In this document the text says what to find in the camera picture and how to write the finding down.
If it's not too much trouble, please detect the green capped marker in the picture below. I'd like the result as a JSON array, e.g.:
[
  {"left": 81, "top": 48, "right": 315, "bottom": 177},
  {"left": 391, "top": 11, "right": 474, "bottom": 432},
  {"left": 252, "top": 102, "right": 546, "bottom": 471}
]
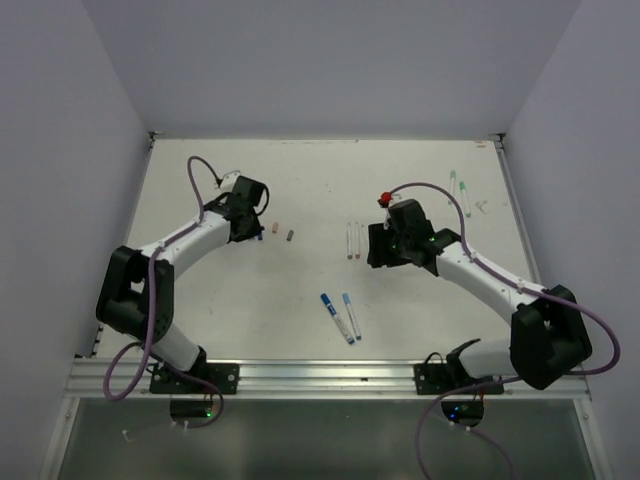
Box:
[
  {"left": 459, "top": 181, "right": 471, "bottom": 218},
  {"left": 448, "top": 170, "right": 457, "bottom": 196}
]

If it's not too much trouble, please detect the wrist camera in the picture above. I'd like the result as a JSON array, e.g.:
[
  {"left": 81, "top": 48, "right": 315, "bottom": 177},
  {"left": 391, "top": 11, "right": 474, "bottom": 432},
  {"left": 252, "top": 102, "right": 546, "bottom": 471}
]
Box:
[
  {"left": 216, "top": 170, "right": 241, "bottom": 193},
  {"left": 377, "top": 191, "right": 402, "bottom": 209}
]

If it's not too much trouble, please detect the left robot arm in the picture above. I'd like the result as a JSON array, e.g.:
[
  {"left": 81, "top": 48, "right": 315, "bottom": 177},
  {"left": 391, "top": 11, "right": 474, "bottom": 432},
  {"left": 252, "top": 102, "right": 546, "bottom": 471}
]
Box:
[{"left": 96, "top": 172, "right": 270, "bottom": 393}]

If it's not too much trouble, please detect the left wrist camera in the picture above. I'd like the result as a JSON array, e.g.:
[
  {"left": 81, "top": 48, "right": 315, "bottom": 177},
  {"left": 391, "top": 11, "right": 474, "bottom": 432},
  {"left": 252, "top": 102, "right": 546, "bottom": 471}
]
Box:
[{"left": 216, "top": 170, "right": 241, "bottom": 193}]

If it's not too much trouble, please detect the green capped marker left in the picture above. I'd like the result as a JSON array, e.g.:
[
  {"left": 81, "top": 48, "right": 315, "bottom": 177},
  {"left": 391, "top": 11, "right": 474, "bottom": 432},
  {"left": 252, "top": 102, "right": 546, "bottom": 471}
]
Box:
[{"left": 448, "top": 170, "right": 457, "bottom": 196}]

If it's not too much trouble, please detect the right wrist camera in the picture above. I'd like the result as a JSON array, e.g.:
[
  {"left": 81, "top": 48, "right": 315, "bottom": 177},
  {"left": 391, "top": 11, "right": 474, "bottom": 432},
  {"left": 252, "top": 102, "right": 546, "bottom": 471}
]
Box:
[{"left": 377, "top": 191, "right": 402, "bottom": 209}]

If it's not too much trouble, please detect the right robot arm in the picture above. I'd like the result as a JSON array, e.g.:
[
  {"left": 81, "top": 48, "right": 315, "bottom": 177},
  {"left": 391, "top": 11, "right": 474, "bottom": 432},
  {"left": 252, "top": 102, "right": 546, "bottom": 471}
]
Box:
[{"left": 367, "top": 193, "right": 593, "bottom": 393}]

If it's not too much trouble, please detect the peach capped marker pen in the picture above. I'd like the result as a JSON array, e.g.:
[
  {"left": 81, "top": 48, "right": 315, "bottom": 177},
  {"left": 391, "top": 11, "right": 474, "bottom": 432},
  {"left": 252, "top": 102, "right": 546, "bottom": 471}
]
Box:
[{"left": 352, "top": 222, "right": 361, "bottom": 259}]

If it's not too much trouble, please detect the green capped marker right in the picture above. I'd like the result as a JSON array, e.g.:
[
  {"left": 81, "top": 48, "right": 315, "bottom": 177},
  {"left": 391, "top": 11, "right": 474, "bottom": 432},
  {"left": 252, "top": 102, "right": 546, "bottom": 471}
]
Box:
[{"left": 459, "top": 181, "right": 471, "bottom": 218}]

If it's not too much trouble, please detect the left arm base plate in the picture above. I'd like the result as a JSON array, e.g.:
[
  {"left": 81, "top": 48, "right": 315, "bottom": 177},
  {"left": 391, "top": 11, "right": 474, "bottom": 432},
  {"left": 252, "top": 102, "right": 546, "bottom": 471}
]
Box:
[{"left": 149, "top": 362, "right": 240, "bottom": 395}]

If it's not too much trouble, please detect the light blue capped marker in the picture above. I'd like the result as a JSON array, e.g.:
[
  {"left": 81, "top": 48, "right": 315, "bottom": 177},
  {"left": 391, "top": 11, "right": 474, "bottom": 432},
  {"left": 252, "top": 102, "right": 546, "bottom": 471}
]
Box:
[{"left": 342, "top": 292, "right": 362, "bottom": 341}]

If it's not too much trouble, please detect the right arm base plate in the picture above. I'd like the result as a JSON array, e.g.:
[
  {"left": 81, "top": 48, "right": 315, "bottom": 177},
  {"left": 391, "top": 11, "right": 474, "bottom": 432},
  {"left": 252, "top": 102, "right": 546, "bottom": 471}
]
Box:
[{"left": 413, "top": 353, "right": 504, "bottom": 395}]

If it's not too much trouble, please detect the aluminium rail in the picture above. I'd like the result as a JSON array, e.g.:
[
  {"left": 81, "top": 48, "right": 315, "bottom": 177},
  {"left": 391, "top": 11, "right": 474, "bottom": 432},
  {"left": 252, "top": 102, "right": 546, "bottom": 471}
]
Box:
[{"left": 64, "top": 358, "right": 590, "bottom": 400}]

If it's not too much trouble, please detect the dark blue capped marker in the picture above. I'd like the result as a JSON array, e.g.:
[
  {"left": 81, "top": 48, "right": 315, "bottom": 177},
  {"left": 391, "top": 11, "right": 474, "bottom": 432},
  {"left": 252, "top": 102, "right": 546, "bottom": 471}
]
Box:
[{"left": 320, "top": 293, "right": 355, "bottom": 345}]

